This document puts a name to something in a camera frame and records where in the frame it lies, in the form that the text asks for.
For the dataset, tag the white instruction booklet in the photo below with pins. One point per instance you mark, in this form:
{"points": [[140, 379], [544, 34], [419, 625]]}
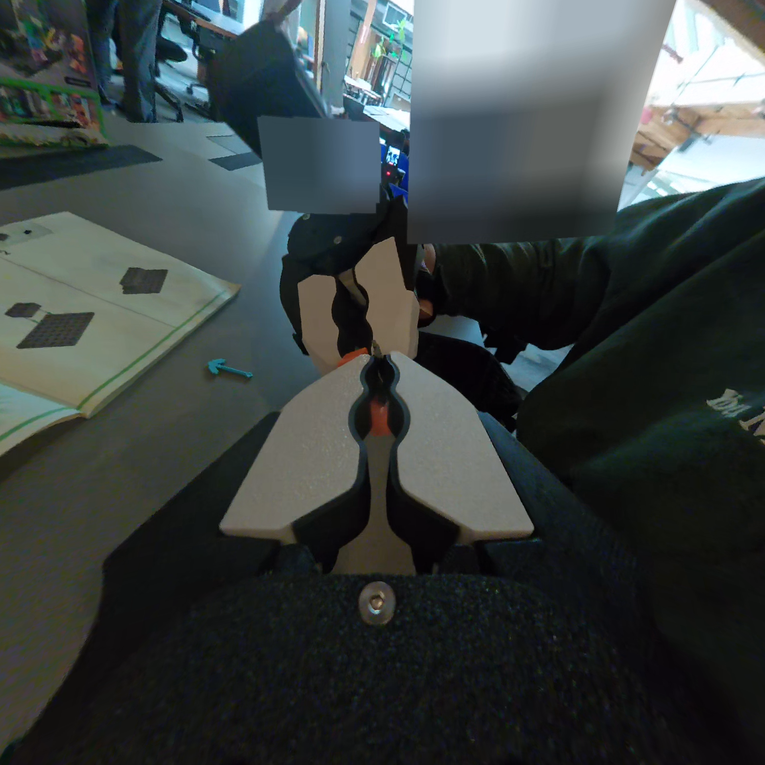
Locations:
{"points": [[96, 311]]}

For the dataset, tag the orange toy brick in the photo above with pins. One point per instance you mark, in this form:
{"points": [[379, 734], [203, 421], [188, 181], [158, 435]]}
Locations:
{"points": [[379, 416]]}

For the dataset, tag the green toy brick box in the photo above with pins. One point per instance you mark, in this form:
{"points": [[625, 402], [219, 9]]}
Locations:
{"points": [[48, 84]]}

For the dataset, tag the teal toy sword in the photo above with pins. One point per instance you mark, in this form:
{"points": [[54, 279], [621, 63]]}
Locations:
{"points": [[227, 368]]}

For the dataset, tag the black office chair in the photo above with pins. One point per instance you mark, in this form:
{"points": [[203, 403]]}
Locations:
{"points": [[191, 42]]}

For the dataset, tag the person's right hand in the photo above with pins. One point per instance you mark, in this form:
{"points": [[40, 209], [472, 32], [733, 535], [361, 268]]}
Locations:
{"points": [[426, 281]]}

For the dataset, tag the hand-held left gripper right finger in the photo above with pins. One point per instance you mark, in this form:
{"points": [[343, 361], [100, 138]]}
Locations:
{"points": [[460, 472]]}

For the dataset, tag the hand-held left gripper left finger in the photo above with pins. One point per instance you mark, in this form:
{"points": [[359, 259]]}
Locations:
{"points": [[299, 472]]}

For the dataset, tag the orange pumpkin face brick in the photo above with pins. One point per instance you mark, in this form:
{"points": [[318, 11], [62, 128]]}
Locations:
{"points": [[350, 354]]}

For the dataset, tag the black chair armrest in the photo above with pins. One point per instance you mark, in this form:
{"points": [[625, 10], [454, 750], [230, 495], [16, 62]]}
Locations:
{"points": [[472, 371]]}

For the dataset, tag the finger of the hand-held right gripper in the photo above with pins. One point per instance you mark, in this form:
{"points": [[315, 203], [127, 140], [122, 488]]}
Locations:
{"points": [[317, 317], [395, 299]]}

